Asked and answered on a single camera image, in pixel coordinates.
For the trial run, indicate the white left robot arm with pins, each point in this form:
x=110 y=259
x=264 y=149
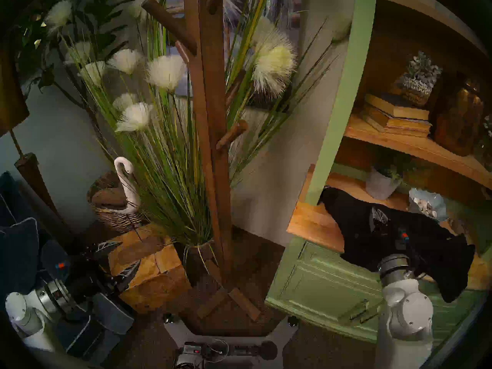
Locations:
x=29 y=318

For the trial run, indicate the green wooden hutch cabinet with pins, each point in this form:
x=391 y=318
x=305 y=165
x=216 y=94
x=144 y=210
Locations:
x=346 y=83

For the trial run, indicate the brown wooden coat stand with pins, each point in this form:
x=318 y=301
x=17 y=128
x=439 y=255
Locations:
x=213 y=141

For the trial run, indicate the succulent in woven pot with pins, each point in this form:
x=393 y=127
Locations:
x=419 y=80

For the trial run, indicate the woven plant pot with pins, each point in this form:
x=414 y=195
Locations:
x=196 y=260

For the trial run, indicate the stack of books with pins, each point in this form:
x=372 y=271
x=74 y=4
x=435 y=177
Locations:
x=403 y=123

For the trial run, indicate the landscape wall painting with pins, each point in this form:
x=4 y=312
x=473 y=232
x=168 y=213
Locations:
x=284 y=7

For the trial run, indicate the gray robot base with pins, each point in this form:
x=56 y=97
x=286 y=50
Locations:
x=284 y=329

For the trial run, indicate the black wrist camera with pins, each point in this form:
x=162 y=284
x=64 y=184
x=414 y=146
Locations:
x=404 y=239
x=55 y=258

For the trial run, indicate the brown wicker basket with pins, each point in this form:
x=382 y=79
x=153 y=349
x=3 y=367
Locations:
x=115 y=220

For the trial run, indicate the small brown dish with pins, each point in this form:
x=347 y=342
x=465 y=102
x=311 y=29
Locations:
x=458 y=226

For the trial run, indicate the dark cover old book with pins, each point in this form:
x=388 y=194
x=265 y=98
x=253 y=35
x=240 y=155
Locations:
x=396 y=107

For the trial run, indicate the white dried flower sprig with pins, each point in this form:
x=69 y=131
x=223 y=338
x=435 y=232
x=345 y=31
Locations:
x=487 y=141

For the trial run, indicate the chunky wooden block stool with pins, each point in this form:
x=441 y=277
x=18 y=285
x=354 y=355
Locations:
x=153 y=272

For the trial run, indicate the brown floor lamp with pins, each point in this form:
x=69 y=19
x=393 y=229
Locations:
x=34 y=180

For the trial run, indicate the dark gray robot torso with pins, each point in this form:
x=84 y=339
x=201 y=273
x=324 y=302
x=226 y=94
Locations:
x=111 y=314

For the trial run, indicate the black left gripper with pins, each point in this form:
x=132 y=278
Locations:
x=90 y=276

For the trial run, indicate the tan old book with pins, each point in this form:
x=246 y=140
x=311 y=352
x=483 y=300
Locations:
x=399 y=132

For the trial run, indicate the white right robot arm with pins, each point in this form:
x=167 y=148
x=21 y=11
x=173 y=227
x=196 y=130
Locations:
x=407 y=318

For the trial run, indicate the white swan figurine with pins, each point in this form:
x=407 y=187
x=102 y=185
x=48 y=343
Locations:
x=128 y=187

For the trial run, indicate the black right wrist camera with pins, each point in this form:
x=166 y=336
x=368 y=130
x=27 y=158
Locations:
x=404 y=239

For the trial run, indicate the dark leafy plant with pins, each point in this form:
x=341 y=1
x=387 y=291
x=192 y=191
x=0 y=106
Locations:
x=42 y=45

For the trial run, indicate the black jacket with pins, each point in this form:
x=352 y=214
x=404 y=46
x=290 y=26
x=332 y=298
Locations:
x=423 y=233

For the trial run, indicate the dark blue piped cushion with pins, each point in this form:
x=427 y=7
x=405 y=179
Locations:
x=19 y=249

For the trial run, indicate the tall ornamental pampas grass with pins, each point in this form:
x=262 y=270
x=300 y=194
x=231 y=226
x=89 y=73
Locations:
x=169 y=172

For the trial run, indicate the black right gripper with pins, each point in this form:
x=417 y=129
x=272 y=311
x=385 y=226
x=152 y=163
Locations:
x=386 y=245

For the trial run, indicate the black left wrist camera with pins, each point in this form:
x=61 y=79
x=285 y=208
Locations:
x=55 y=258

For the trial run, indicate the green plant in white pot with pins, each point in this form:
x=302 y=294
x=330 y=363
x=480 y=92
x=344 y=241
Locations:
x=380 y=185

